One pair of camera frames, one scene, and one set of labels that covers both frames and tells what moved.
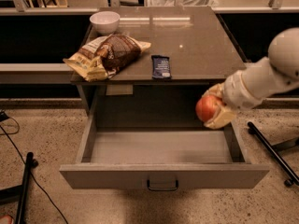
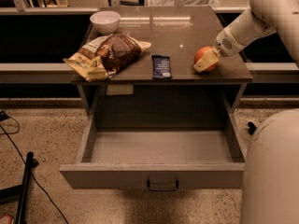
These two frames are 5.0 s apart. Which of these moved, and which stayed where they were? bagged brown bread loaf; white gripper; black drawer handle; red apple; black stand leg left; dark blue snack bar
Moved: white gripper; red apple
Stayed: black stand leg left; black drawer handle; dark blue snack bar; bagged brown bread loaf
